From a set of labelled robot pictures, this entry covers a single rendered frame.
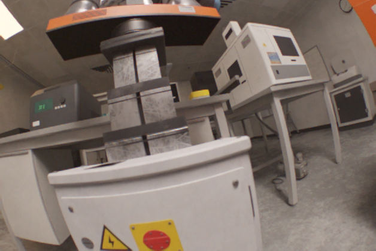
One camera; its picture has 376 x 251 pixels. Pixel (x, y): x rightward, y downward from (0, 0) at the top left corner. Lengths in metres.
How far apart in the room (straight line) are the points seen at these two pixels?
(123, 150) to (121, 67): 0.19
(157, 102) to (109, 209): 0.22
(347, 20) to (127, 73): 4.02
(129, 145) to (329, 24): 4.19
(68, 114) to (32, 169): 0.43
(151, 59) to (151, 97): 0.10
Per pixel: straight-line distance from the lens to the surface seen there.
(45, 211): 1.15
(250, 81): 1.33
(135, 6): 0.48
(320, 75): 4.28
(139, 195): 0.21
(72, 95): 1.00
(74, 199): 0.25
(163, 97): 0.33
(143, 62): 0.38
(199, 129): 0.83
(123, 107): 0.34
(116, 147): 0.32
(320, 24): 4.32
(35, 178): 1.12
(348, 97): 3.33
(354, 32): 4.00
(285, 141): 1.15
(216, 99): 0.84
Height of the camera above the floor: 0.72
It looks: 10 degrees up
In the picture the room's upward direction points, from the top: 13 degrees counter-clockwise
